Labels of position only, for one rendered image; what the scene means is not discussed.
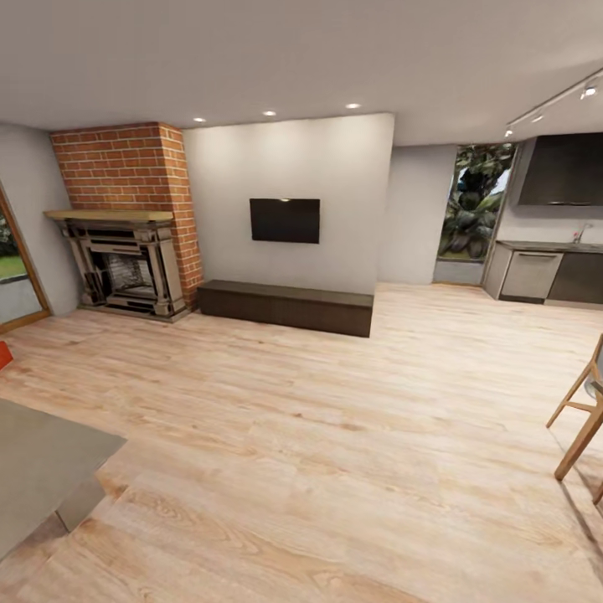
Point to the fixed window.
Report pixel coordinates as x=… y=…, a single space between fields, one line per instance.
x=478 y=189

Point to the cabinet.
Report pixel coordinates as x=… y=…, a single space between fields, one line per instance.
x=564 y=169
x=329 y=311

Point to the door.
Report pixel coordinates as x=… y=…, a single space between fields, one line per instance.
x=21 y=298

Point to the straight chair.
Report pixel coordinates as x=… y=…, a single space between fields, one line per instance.
x=593 y=372

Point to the wood fireplace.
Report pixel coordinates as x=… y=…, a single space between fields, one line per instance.
x=128 y=267

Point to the wall mounted tv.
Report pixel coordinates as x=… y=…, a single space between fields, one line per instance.
x=286 y=219

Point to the breakfast table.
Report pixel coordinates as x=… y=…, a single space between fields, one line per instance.
x=594 y=423

